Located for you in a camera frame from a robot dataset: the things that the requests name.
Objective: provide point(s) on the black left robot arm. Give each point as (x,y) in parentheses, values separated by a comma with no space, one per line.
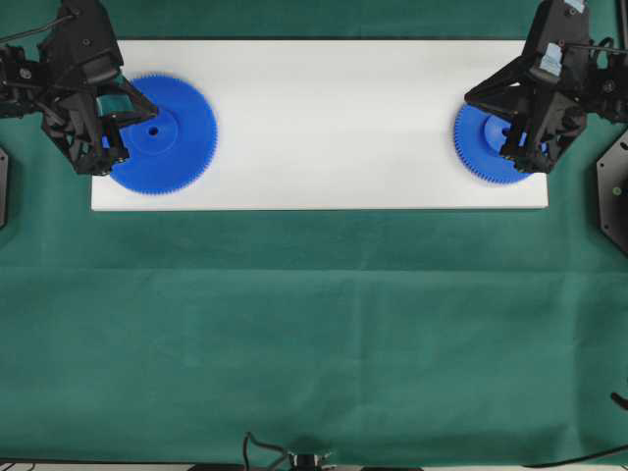
(22,79)

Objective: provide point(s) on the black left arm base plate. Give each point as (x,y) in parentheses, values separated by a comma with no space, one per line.
(4,177)

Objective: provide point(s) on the green table cloth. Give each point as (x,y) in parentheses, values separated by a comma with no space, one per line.
(395,338)

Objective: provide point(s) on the blue gear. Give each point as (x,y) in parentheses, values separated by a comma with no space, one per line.
(173,150)
(478,138)

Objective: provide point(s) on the black camera stand with cables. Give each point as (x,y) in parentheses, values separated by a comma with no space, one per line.
(287,460)

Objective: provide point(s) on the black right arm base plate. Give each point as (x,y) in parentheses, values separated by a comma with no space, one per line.
(612,192)

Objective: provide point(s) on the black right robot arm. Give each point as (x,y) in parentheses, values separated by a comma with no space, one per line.
(606,81)

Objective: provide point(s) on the black clip right edge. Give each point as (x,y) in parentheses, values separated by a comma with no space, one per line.
(619,400)

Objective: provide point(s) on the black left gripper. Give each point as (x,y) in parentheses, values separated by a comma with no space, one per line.
(87,103)

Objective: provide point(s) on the white rectangular board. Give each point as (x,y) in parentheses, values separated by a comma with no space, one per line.
(328,124)

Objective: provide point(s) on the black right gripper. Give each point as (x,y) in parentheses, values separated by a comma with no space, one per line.
(539,92)

